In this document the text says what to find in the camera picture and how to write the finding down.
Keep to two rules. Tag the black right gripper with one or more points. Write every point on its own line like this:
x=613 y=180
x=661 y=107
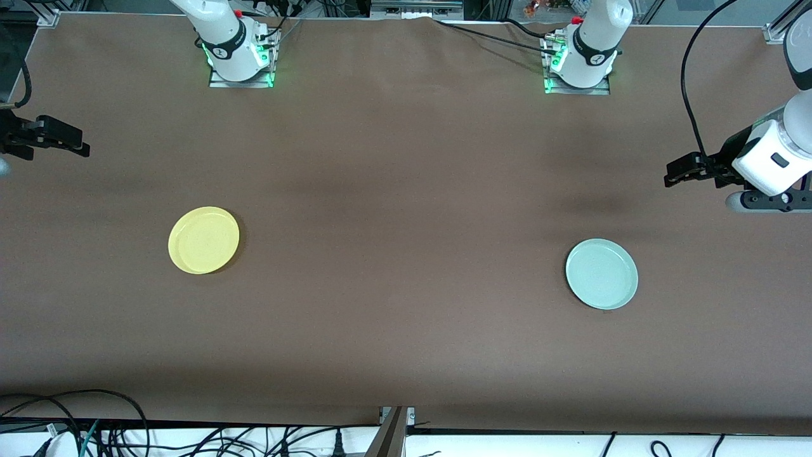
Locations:
x=14 y=134

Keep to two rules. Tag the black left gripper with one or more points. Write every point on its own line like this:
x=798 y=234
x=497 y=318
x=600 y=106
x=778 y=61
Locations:
x=729 y=154

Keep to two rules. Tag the pale green round plate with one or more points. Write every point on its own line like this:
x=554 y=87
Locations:
x=601 y=274

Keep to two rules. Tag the yellow round plate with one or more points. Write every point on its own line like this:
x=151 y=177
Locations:
x=203 y=240

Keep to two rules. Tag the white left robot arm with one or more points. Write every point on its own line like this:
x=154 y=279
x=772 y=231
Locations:
x=590 y=57

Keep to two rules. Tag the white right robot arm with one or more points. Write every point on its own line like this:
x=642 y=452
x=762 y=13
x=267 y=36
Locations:
x=225 y=38

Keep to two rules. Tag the colourful background toys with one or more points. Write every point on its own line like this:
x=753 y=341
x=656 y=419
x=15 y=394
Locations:
x=552 y=5

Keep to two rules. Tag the brown table cover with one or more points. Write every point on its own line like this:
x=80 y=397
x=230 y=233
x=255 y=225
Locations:
x=406 y=158

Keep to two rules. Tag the aluminium profile beam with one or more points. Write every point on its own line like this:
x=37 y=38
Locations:
x=392 y=435

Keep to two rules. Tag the black power plug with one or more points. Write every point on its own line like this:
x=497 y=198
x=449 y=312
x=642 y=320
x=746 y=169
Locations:
x=339 y=444

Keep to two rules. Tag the aluminium frame corner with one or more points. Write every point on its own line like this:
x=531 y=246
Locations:
x=777 y=28
x=45 y=16

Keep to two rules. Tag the silver metal rail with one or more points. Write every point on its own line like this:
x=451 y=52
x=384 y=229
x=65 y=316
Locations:
x=415 y=7

